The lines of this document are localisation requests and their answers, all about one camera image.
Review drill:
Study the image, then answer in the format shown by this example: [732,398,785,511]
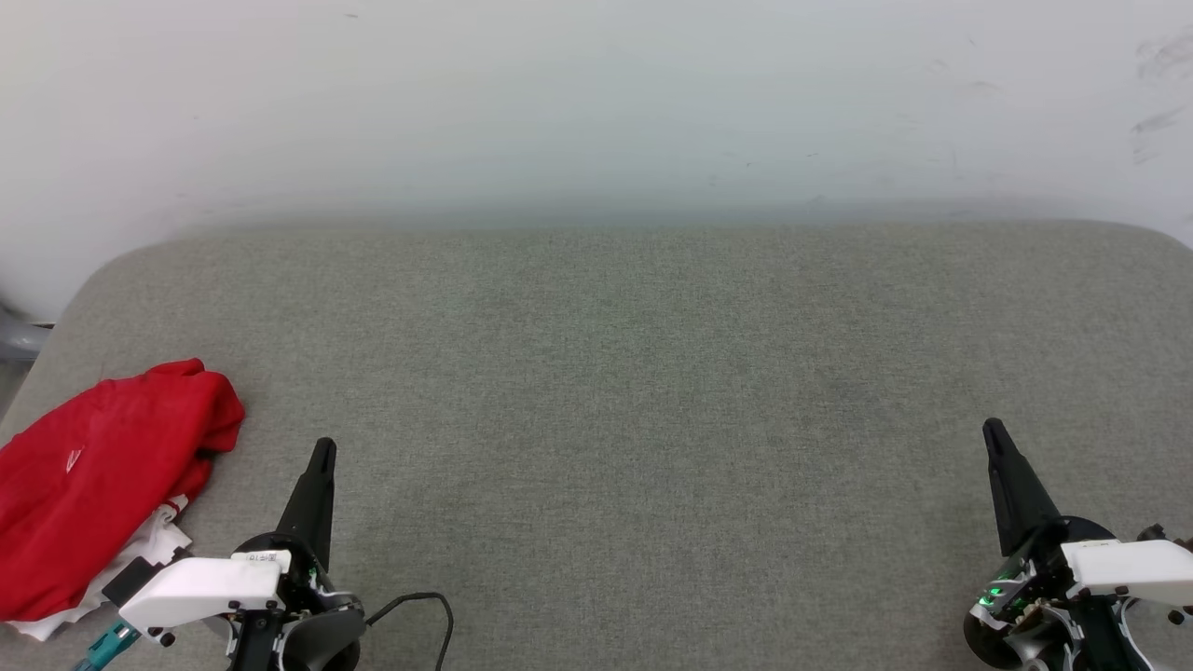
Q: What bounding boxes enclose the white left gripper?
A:
[118,438,366,671]

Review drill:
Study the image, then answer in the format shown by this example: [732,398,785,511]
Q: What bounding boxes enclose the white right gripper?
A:
[965,418,1193,671]

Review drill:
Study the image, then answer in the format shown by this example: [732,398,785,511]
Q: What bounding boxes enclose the red basketball jersey white sleeves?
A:
[0,359,246,643]

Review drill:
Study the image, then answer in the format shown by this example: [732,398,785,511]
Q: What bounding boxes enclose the grey fabric sofa seat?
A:
[0,219,1193,671]

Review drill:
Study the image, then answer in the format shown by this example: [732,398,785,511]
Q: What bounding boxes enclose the teal cable connector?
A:
[73,619,143,671]

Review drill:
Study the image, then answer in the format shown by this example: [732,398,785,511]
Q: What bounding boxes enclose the grey metal frame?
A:
[0,303,53,365]

